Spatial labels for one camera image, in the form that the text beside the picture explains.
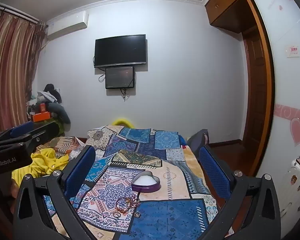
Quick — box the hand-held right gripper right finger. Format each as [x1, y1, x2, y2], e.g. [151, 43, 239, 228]
[199, 145, 288, 240]

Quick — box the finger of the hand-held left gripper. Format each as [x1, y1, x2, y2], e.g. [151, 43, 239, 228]
[0, 121, 35, 145]
[27, 123, 60, 147]

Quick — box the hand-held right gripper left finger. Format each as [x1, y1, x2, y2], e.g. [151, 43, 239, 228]
[12, 145, 98, 240]

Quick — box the red beaded bracelet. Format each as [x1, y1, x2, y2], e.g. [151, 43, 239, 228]
[116, 197, 133, 213]

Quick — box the gold chain bracelet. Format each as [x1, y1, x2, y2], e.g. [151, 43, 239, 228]
[125, 196, 142, 208]

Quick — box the purple heart-shaped tin box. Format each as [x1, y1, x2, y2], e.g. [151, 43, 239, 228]
[131, 171, 162, 193]

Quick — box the dark green cloth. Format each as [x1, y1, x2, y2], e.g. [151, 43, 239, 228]
[57, 122, 67, 137]

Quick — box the orange box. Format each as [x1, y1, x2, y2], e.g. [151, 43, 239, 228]
[31, 112, 52, 123]

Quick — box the orange striped cloth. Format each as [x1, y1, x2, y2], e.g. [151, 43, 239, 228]
[35, 136, 87, 161]

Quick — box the yellow garment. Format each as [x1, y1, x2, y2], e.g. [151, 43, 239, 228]
[11, 147, 70, 188]

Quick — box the pile of clothes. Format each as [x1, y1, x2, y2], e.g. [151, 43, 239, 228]
[27, 84, 72, 130]

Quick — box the dark bag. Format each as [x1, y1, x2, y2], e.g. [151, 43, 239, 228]
[187, 129, 210, 153]

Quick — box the patchwork patterned blanket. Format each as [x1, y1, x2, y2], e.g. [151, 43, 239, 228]
[44, 124, 237, 240]

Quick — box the striped brown curtain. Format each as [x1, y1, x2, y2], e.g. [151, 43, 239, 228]
[0, 9, 47, 137]

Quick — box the yellow round object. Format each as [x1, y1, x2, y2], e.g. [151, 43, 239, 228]
[112, 117, 134, 128]

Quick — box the pink heart sticker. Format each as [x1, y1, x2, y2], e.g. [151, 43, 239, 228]
[275, 103, 300, 147]

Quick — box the brown wooden door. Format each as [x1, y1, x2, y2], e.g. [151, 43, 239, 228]
[241, 27, 268, 143]

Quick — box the white air conditioner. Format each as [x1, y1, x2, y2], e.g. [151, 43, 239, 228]
[46, 12, 89, 36]

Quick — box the white sliding wardrobe door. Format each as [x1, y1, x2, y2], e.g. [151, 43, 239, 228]
[249, 0, 300, 180]

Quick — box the wooden overhead cabinet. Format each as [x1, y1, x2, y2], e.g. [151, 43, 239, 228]
[205, 0, 251, 33]

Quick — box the black dangling cable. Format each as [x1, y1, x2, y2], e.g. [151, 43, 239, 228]
[119, 87, 130, 102]

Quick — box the small black wall monitor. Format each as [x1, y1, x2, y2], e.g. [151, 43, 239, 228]
[105, 66, 136, 89]

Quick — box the black wall television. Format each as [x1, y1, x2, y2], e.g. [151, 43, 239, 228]
[94, 34, 147, 68]

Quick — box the small square wall sign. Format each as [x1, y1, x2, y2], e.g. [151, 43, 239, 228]
[284, 44, 300, 58]

